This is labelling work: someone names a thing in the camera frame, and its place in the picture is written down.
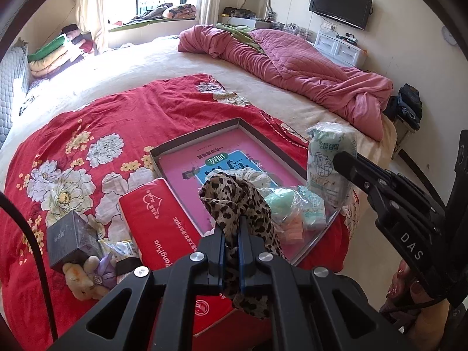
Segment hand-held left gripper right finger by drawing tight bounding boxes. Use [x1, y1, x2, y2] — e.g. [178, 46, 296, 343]
[238, 223, 417, 351]

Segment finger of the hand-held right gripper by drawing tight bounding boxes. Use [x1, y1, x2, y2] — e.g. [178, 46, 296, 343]
[333, 152, 445, 227]

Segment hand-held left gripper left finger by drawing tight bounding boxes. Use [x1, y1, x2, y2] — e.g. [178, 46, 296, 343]
[47, 227, 225, 351]

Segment leopard print scarf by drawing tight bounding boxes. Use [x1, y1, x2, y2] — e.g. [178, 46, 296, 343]
[198, 173, 288, 319]

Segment tall white tissue pack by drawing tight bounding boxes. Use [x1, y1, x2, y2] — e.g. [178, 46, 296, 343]
[306, 122, 358, 210]

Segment mint green tissue pack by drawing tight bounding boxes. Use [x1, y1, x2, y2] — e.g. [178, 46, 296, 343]
[262, 186, 305, 224]

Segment white floral cloth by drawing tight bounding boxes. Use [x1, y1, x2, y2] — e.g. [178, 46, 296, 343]
[239, 168, 273, 191]

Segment shallow box tray pink bottom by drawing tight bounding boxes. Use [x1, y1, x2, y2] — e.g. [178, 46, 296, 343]
[149, 117, 343, 266]

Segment orange soft sponge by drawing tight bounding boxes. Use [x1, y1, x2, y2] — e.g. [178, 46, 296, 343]
[279, 219, 305, 245]

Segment person's right hand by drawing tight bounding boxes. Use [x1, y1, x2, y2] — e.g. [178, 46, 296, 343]
[379, 259, 451, 336]

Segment wooden stool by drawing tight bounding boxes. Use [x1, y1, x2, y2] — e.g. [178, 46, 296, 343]
[392, 117, 422, 160]

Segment small white tissue pack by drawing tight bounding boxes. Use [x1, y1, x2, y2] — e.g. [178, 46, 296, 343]
[298, 186, 327, 232]

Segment red tissue packet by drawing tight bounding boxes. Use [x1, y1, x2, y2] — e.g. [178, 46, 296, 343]
[118, 177, 239, 338]

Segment pile of dark blue clothes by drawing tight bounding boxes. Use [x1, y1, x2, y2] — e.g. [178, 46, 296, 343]
[385, 83, 424, 131]

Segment small black box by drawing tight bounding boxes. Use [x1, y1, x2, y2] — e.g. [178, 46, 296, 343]
[114, 256, 144, 276]

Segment white plastic bag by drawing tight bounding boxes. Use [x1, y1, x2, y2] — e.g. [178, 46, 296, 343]
[98, 239, 142, 261]

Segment white drawer cabinet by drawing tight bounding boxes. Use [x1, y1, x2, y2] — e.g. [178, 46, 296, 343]
[314, 29, 367, 69]

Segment pink quilt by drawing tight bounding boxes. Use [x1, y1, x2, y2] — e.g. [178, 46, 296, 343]
[178, 24, 394, 142]

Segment small plush bear pink dress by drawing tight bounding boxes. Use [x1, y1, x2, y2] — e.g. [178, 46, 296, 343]
[61, 255, 118, 301]

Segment dark blue box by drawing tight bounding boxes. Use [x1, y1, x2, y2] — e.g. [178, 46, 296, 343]
[46, 210, 105, 273]

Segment black television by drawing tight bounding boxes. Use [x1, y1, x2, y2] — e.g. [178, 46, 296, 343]
[309, 0, 374, 31]

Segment red floral blanket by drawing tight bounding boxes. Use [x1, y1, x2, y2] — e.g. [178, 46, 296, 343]
[0, 73, 349, 317]

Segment cluttered dressing table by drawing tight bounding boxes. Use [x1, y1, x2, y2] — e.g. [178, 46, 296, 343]
[217, 5, 316, 43]

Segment green cloth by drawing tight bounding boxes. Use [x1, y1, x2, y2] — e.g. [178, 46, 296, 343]
[215, 23, 264, 51]

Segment chrome framed mirror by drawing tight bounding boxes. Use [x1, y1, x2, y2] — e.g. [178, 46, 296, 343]
[242, 0, 276, 20]

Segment bed with white sheet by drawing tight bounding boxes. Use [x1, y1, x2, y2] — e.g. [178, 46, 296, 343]
[0, 35, 399, 275]

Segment floral cushion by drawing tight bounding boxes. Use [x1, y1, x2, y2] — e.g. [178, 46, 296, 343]
[162, 3, 198, 20]

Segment green sill mat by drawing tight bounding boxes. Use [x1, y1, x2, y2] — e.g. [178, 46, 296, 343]
[109, 18, 173, 32]

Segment peach folded blanket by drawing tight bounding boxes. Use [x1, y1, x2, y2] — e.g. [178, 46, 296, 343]
[31, 56, 87, 80]

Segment black white patterned pillow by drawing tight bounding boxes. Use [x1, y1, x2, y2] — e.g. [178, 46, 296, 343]
[18, 78, 42, 116]

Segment dark clothes on sill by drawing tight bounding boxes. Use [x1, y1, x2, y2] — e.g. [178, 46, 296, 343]
[131, 5, 173, 21]

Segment yellow folded blanket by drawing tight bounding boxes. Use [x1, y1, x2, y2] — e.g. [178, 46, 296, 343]
[29, 46, 80, 71]

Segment pile of dark red clothes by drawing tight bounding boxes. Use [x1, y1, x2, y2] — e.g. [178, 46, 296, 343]
[59, 24, 96, 54]

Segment green folded blanket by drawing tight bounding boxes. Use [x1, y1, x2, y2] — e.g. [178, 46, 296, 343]
[27, 35, 74, 63]

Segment grey quilted headboard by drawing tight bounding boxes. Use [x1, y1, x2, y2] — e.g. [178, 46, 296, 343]
[0, 38, 32, 147]

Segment wall clock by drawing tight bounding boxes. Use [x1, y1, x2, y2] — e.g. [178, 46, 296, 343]
[440, 25, 458, 47]

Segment black cable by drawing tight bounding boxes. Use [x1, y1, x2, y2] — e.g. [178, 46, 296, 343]
[0, 191, 60, 341]

